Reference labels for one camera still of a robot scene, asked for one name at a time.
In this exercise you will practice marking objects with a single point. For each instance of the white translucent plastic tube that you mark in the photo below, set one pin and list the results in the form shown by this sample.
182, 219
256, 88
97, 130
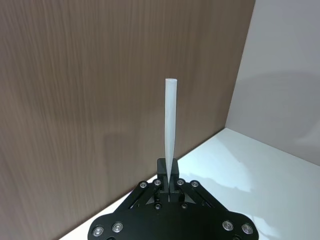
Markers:
170, 120

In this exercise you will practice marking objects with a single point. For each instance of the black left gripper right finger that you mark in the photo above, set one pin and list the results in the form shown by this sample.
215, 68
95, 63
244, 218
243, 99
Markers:
176, 170

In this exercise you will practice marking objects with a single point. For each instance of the brown wood-grain panel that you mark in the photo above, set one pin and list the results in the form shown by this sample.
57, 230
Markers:
75, 100

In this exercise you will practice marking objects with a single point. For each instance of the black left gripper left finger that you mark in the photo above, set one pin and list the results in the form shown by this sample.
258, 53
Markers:
162, 172

